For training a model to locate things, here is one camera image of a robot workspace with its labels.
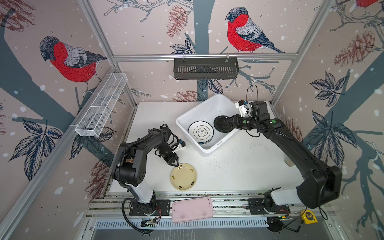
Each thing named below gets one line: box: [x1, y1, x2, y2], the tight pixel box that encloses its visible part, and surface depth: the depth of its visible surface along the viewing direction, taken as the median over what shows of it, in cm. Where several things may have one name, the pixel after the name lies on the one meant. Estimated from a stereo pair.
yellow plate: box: [170, 163, 198, 191], surface depth 85 cm
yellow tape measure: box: [300, 209, 318, 225], surface depth 71 cm
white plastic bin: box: [176, 94, 245, 157], surface depth 102 cm
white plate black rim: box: [188, 120, 214, 144], surface depth 103 cm
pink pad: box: [171, 196, 214, 223], surface depth 73 cm
